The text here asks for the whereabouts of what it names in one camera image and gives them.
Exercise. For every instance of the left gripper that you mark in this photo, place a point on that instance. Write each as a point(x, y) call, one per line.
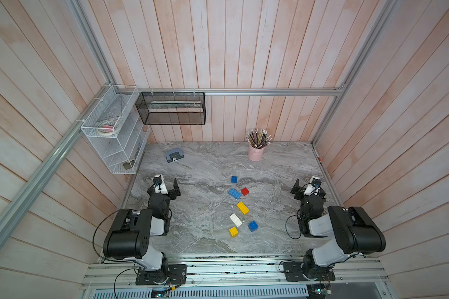
point(172, 195)

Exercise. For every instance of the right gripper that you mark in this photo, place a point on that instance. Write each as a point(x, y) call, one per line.
point(301, 192)

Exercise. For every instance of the yellow long lego brick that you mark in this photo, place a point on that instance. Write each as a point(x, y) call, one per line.
point(243, 208)

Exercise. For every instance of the blue square lego brick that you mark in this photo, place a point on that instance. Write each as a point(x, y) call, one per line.
point(253, 226)

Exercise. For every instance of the yellow square lego brick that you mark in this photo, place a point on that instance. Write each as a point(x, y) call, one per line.
point(233, 232)

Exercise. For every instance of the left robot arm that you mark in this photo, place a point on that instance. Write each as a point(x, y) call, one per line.
point(130, 233)

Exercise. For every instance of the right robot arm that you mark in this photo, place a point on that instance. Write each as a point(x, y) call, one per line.
point(351, 232)

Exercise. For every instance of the white lego plate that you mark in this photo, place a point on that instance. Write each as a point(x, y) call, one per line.
point(235, 219)

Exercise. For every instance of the blue grey stapler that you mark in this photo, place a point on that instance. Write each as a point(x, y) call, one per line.
point(174, 155)

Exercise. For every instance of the pink pencil cup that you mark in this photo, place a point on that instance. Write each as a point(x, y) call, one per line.
point(255, 154)

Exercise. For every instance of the bundle of pencils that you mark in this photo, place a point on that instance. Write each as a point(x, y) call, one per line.
point(258, 138)

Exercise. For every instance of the black mesh basket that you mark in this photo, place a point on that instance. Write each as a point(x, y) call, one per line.
point(172, 108)

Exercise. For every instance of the tape roll on shelf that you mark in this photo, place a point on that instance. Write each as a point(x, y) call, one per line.
point(108, 128)

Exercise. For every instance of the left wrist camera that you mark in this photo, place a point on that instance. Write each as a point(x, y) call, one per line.
point(158, 181)

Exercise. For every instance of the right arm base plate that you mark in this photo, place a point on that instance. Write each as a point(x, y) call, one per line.
point(303, 271)

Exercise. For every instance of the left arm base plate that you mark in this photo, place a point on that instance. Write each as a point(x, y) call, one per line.
point(173, 274)

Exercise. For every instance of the white wire shelf rack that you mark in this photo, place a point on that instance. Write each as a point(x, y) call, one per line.
point(122, 152)

